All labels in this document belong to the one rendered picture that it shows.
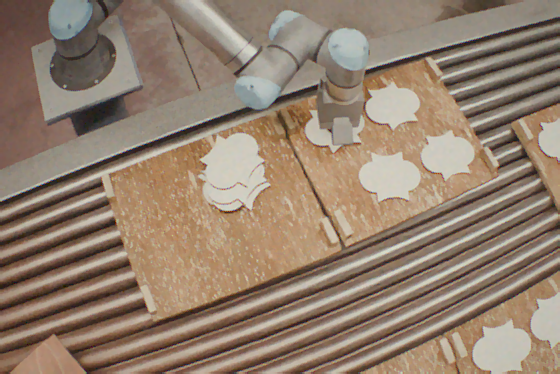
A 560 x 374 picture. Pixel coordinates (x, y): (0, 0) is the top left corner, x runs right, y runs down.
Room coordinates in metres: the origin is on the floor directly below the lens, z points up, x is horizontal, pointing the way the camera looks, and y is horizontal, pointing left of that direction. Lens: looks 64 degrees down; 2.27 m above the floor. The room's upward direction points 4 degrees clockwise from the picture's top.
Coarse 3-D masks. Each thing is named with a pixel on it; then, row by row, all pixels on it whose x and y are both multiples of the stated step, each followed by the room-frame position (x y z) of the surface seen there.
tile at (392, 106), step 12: (372, 96) 0.89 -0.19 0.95; (384, 96) 0.89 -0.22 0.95; (396, 96) 0.90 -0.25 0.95; (408, 96) 0.90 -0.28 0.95; (372, 108) 0.86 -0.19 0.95; (384, 108) 0.86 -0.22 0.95; (396, 108) 0.86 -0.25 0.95; (408, 108) 0.87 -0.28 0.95; (372, 120) 0.83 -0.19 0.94; (384, 120) 0.83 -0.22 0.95; (396, 120) 0.83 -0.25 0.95; (408, 120) 0.83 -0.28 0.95
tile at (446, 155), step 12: (432, 144) 0.78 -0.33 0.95; (444, 144) 0.78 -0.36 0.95; (456, 144) 0.78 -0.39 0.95; (468, 144) 0.79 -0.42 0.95; (432, 156) 0.75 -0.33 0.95; (444, 156) 0.75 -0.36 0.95; (456, 156) 0.75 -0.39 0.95; (468, 156) 0.76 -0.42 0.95; (432, 168) 0.72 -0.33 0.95; (444, 168) 0.72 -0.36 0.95; (456, 168) 0.72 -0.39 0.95; (468, 168) 0.72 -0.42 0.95; (444, 180) 0.69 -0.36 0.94
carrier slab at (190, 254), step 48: (192, 144) 0.74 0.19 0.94; (288, 144) 0.75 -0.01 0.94; (144, 192) 0.61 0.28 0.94; (192, 192) 0.62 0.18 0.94; (288, 192) 0.64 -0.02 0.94; (144, 240) 0.51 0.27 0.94; (192, 240) 0.52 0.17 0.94; (240, 240) 0.53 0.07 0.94; (288, 240) 0.53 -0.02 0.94; (192, 288) 0.41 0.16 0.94; (240, 288) 0.42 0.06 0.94
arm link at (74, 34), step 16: (64, 0) 1.02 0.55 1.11; (80, 0) 1.01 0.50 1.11; (96, 0) 1.03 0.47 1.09; (48, 16) 0.98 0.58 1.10; (64, 16) 0.97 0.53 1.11; (80, 16) 0.97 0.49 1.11; (96, 16) 1.00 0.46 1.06; (64, 32) 0.94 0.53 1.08; (80, 32) 0.95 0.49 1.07; (96, 32) 1.00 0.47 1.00; (64, 48) 0.94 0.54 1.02; (80, 48) 0.95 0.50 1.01
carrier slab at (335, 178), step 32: (416, 64) 1.01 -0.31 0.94; (448, 96) 0.92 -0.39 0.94; (384, 128) 0.81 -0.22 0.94; (416, 128) 0.82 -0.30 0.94; (448, 128) 0.83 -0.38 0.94; (320, 160) 0.72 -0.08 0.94; (352, 160) 0.73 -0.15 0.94; (416, 160) 0.74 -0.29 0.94; (480, 160) 0.75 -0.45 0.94; (320, 192) 0.64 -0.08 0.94; (352, 192) 0.65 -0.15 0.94; (416, 192) 0.66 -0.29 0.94; (448, 192) 0.67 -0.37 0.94; (352, 224) 0.58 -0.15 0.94; (384, 224) 0.58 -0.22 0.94
